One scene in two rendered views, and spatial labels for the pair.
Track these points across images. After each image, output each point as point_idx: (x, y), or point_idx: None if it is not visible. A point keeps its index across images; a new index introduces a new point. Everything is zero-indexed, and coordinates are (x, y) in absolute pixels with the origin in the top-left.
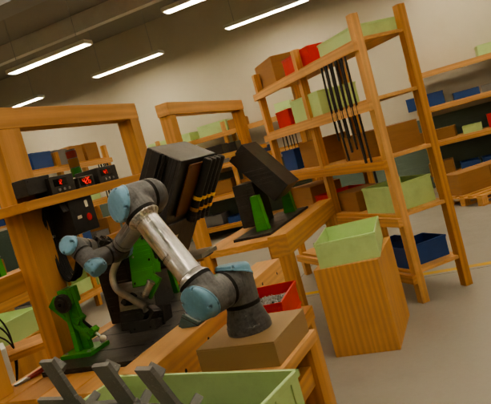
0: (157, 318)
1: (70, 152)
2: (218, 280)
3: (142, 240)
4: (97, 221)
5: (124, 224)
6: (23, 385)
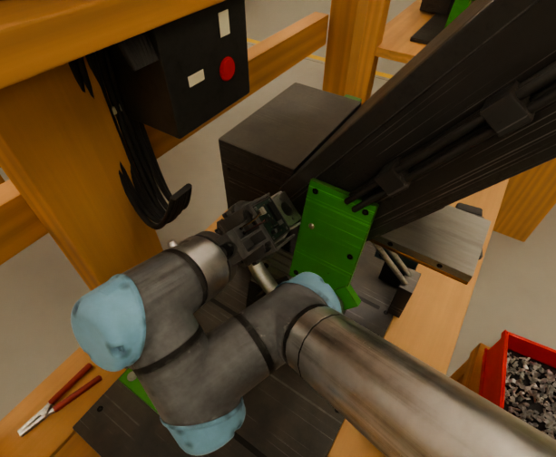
0: None
1: None
2: None
3: (351, 209)
4: (246, 79)
5: (374, 412)
6: (34, 445)
